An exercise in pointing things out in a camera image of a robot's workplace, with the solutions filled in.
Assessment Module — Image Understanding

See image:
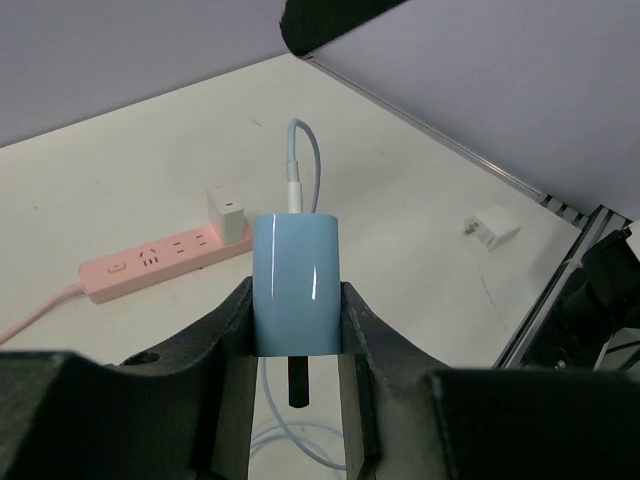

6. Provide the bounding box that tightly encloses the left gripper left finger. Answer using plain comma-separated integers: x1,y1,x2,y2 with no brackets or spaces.
1,279,256,479

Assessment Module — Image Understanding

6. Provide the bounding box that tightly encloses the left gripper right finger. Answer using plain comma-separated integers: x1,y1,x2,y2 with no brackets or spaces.
338,283,639,479

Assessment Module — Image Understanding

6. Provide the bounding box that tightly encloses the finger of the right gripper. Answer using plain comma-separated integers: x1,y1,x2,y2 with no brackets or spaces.
279,0,405,56

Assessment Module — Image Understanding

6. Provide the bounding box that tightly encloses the pink power strip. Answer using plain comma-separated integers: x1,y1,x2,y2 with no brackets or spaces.
79,225,253,304

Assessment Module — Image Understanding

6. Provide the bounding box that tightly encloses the light blue charger plug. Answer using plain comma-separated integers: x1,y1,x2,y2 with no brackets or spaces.
252,213,342,408

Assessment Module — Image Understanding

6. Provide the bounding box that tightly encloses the silver white charger plug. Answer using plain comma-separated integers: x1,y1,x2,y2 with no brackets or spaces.
207,185,245,245

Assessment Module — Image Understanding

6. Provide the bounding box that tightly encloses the small white charger plug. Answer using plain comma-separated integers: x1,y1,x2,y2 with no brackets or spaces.
464,205,521,251

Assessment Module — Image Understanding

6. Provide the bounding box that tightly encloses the aluminium side rail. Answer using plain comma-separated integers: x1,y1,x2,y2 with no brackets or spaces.
302,56,588,228

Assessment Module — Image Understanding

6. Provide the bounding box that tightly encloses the light blue charging cable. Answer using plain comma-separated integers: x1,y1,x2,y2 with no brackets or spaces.
249,117,349,472

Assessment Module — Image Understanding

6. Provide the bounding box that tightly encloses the pink power strip cord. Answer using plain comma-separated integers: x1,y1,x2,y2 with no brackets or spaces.
0,282,89,346

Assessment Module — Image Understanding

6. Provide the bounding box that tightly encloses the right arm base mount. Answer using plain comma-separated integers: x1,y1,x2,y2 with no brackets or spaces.
521,224,639,369

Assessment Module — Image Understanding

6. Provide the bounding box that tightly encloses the aluminium front rail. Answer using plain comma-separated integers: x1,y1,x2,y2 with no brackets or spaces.
493,206,630,369

